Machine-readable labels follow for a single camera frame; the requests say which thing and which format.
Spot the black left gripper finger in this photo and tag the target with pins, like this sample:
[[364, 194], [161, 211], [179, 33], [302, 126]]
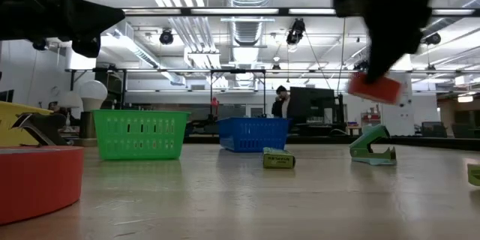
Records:
[[86, 48], [95, 17]]

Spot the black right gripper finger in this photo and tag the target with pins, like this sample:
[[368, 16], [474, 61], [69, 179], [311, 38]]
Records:
[[382, 67]]

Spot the red block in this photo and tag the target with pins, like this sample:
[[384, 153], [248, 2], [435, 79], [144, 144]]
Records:
[[378, 92]]

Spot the black stapler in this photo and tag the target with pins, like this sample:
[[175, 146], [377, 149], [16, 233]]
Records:
[[48, 123]]

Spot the red tape roll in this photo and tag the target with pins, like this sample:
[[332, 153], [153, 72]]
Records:
[[37, 183]]

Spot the black ceiling spotlight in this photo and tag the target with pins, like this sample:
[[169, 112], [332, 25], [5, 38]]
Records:
[[296, 32], [433, 39], [39, 45], [166, 37]]

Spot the large white light bulb lamp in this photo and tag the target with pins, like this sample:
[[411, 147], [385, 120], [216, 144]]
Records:
[[93, 92]]

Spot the red storage shelf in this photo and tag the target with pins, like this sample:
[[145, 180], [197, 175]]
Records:
[[371, 118]]

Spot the white dome lamp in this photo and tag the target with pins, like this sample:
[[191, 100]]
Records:
[[69, 99]]

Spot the black computer monitor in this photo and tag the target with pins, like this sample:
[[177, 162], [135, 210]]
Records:
[[311, 101]]

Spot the yellow plastic basket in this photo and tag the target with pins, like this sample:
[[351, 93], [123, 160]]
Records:
[[9, 110]]

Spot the green plastic basket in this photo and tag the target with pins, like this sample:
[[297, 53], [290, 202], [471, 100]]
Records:
[[112, 146]]

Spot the person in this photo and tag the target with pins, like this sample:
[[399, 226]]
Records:
[[278, 108]]

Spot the small red background object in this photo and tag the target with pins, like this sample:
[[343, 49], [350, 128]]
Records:
[[215, 102]]

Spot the yellow-green staple box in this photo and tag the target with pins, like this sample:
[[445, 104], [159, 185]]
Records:
[[277, 159], [474, 175]]

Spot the blue plastic basket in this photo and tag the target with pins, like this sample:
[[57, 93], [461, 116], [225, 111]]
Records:
[[243, 135]]

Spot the black overhead frame bar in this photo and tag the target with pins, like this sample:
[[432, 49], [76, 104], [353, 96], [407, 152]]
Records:
[[283, 11]]

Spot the corrugated ceiling ventilation duct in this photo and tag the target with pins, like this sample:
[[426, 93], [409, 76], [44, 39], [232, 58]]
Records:
[[245, 30]]

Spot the black metal frame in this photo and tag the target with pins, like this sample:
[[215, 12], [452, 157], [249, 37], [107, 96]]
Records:
[[238, 71]]

